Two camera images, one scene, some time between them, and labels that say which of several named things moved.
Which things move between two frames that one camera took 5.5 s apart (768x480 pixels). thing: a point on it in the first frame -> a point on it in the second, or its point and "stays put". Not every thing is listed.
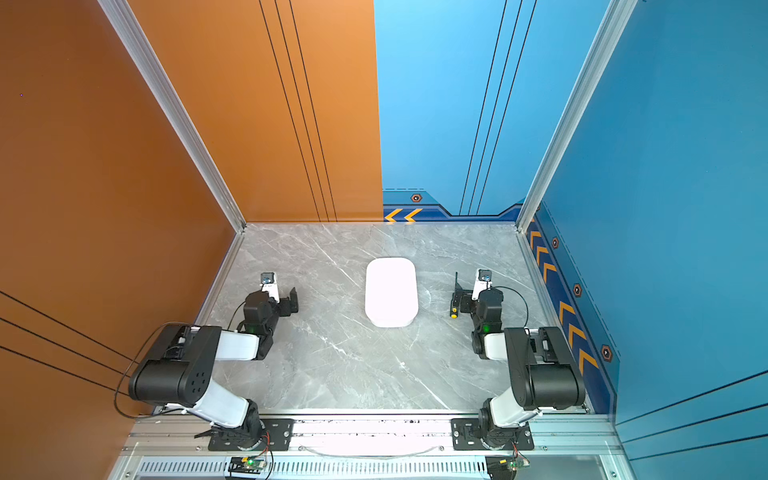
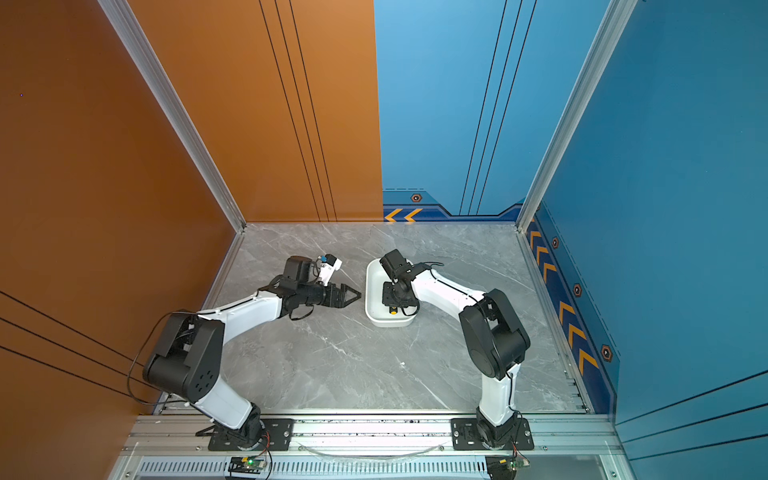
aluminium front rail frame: x=568 y=445 stays put
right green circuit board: x=504 y=467 stays put
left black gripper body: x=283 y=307 -> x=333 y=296
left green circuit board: x=247 y=465 stays put
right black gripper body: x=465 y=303 -> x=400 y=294
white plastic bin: x=391 y=299 stays put
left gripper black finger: x=293 y=301 -> x=343 y=294
